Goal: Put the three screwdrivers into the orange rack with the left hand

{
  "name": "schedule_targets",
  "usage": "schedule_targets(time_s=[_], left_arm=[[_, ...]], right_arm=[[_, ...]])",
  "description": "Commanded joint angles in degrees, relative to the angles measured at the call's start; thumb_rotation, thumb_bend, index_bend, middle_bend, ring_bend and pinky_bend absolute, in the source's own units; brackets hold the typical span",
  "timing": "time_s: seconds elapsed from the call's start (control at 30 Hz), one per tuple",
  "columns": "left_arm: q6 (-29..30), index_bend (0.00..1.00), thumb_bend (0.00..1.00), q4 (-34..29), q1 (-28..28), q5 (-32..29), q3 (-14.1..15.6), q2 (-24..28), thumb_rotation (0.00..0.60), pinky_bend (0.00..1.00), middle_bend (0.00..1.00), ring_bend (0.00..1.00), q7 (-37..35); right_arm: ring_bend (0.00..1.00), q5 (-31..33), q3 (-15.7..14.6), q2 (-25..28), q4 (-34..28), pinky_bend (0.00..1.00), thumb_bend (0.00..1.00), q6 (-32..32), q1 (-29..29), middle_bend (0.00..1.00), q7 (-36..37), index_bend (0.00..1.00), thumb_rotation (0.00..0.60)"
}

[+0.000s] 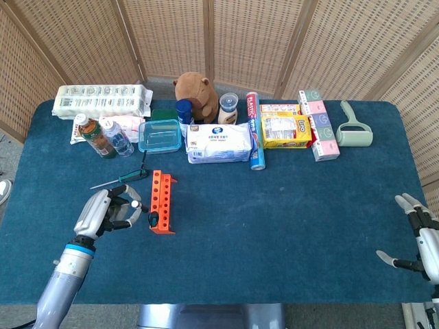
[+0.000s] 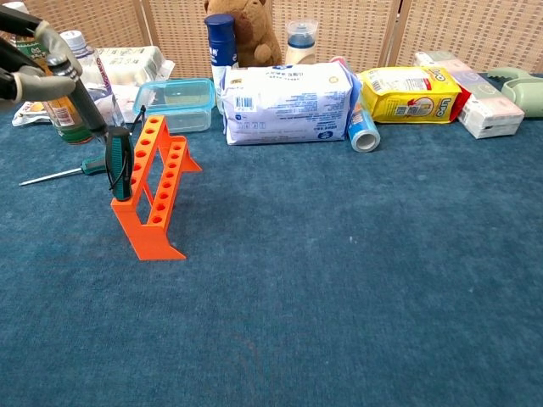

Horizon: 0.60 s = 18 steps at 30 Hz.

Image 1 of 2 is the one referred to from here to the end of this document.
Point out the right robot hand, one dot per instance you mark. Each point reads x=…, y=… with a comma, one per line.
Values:
x=428, y=243

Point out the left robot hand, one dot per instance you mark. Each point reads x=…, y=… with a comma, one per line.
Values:
x=94, y=212

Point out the silver black precision screwdriver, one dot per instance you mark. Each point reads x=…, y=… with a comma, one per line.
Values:
x=136, y=205

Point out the short thick green-black screwdriver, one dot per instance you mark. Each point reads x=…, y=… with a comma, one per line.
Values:
x=153, y=219

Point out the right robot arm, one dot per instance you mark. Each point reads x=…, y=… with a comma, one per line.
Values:
x=436, y=291

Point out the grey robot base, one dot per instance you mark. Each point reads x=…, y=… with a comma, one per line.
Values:
x=212, y=317

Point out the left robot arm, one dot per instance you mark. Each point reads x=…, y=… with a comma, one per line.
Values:
x=65, y=277

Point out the orange tool rack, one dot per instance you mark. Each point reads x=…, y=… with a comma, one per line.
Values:
x=161, y=205

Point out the green tea bottle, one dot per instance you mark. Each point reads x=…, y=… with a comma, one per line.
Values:
x=99, y=138

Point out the clear water bottle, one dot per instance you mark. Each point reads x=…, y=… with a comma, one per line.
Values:
x=120, y=140

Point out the white grey shoe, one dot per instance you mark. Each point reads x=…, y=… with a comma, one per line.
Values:
x=5, y=190

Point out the pink white snack bag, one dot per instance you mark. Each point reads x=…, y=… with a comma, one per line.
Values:
x=132, y=125

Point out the clear blue-rimmed food container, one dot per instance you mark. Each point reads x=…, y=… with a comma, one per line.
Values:
x=159, y=137

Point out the white tissue roll pack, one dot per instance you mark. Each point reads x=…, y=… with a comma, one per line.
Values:
x=99, y=101

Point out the dark green box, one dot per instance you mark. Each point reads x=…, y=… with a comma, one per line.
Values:
x=164, y=114

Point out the pale green lint roller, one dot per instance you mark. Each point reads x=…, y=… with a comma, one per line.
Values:
x=355, y=135

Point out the blue white spray can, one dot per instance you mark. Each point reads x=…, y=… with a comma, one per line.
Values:
x=184, y=109

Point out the white blue wet wipes pack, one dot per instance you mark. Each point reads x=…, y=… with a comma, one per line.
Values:
x=219, y=144

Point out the pastel tissue box pack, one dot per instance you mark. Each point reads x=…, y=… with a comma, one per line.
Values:
x=322, y=137

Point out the brown capybara plush toy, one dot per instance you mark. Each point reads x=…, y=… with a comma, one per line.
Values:
x=197, y=96

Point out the blue carpet table cover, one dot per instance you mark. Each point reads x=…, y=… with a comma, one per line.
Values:
x=257, y=222

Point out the cream bottle with clear cap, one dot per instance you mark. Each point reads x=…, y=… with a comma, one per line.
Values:
x=228, y=111

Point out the blue plastic wrap roll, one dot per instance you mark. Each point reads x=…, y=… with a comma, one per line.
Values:
x=256, y=150

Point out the yellow Lipo biscuit bag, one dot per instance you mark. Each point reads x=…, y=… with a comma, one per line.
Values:
x=286, y=132

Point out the red yellow flat box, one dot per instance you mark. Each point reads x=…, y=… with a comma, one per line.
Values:
x=279, y=109

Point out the wicker folding screen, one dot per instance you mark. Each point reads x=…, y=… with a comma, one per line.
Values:
x=240, y=41

